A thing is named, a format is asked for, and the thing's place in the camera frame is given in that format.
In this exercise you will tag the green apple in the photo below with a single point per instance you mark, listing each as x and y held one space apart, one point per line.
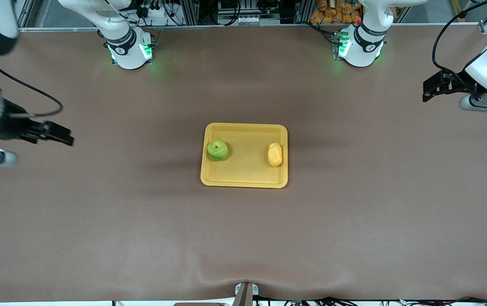
218 150

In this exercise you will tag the white power strip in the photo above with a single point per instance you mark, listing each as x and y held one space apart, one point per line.
154 10

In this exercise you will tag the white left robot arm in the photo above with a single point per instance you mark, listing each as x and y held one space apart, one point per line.
362 53

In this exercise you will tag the white connector block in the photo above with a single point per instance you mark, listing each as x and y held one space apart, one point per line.
248 20

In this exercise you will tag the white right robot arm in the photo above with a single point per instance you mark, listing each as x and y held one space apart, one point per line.
128 55

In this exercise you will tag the yellow potato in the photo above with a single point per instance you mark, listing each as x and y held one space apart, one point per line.
275 155

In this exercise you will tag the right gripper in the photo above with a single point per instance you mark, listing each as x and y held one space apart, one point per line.
13 124

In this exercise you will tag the brown table mat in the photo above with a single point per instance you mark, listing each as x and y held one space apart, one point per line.
243 238

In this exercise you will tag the silver table edge rail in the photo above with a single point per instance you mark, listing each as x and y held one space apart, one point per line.
235 26

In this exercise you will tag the yellow plastic tray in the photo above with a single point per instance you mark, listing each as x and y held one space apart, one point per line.
247 170

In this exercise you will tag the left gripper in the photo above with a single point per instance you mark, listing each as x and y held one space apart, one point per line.
459 83

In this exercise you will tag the bag of orange items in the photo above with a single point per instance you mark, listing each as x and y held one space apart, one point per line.
337 12

